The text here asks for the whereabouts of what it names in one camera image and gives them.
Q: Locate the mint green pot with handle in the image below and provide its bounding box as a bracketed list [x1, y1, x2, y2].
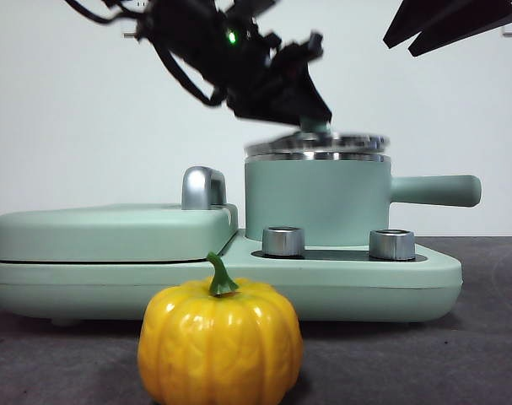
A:
[243, 151, 482, 249]

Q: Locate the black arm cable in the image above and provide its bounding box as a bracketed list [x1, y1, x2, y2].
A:
[64, 0, 149, 26]
[153, 38, 228, 107]

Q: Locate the mint green breakfast machine base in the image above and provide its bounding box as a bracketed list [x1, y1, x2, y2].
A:
[0, 235, 464, 328]

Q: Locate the silver control knob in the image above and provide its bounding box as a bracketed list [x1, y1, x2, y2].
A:
[261, 226, 306, 258]
[368, 229, 417, 261]

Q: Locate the yellow plastic pumpkin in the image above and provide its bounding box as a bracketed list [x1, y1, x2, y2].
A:
[137, 251, 305, 405]

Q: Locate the mint green hinged griddle cover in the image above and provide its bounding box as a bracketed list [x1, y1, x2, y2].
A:
[0, 202, 240, 265]

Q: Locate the silver griddle cover handle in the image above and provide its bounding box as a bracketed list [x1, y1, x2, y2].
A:
[181, 166, 229, 211]

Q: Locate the glass lid with green knob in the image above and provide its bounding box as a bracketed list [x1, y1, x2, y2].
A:
[245, 116, 392, 157]

